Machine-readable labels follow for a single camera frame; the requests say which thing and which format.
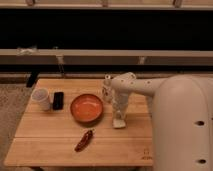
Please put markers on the black rectangular box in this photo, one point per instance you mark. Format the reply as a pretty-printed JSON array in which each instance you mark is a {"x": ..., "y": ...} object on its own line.
[{"x": 58, "y": 100}]

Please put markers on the white paper cup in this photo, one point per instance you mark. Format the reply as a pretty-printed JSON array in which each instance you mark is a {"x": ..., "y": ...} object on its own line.
[{"x": 41, "y": 97}]

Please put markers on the orange bowl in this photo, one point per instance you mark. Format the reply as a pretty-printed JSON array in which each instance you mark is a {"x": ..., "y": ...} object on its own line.
[{"x": 86, "y": 108}]

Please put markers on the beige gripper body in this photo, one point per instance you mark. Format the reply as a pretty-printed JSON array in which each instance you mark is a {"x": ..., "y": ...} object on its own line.
[{"x": 120, "y": 104}]

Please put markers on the white sponge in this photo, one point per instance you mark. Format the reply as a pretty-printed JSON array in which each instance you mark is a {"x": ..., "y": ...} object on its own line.
[{"x": 119, "y": 123}]

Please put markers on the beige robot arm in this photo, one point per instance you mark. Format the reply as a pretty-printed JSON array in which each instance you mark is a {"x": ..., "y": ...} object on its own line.
[{"x": 182, "y": 118}]

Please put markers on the small white bottle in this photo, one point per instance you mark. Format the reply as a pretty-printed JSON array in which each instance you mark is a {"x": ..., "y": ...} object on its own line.
[{"x": 106, "y": 89}]

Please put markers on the wooden rail frame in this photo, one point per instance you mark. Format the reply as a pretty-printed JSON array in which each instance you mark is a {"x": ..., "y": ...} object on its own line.
[{"x": 32, "y": 56}]

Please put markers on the red chili pepper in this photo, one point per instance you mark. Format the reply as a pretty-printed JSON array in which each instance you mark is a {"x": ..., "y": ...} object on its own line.
[{"x": 85, "y": 140}]

